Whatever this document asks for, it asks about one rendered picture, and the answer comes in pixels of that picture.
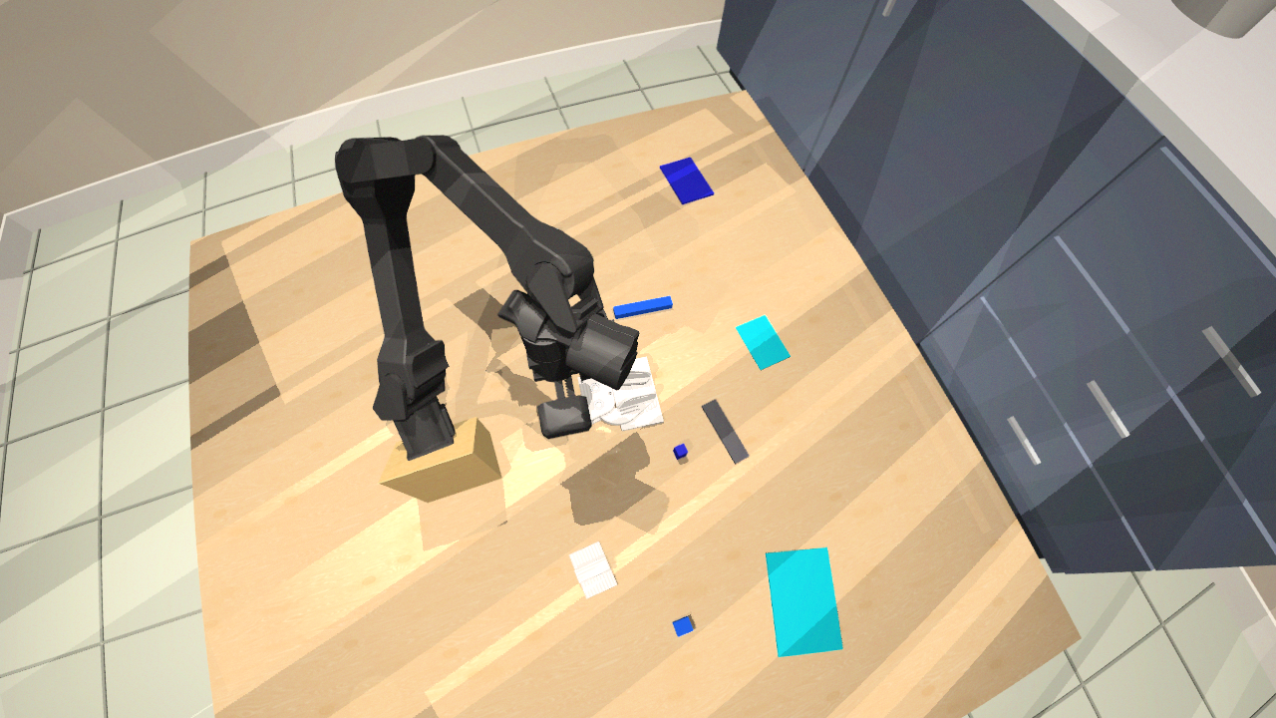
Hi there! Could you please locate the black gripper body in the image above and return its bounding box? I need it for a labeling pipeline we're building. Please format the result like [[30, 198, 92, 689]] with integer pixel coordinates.
[[526, 351, 592, 439]]

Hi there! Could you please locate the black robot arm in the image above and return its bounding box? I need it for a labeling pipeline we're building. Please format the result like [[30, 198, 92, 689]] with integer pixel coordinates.
[[336, 135, 641, 460]]

